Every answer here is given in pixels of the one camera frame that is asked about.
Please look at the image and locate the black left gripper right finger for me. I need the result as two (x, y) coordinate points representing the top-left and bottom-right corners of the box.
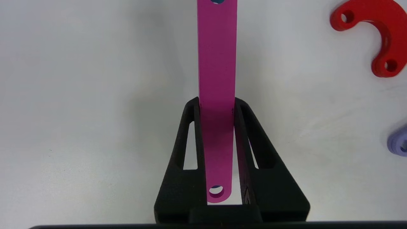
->
(234, 97), (310, 223)

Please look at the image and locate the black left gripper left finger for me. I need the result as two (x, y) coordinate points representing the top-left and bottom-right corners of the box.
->
(154, 97), (207, 223)

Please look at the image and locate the pink bar with holes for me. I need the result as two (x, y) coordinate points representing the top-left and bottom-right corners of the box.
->
(197, 0), (237, 203)

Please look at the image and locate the red curved letter piece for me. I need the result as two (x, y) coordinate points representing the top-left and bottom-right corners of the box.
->
(330, 0), (407, 78)

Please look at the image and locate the purple short flat bar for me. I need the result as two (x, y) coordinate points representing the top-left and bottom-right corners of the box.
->
(387, 124), (407, 157)

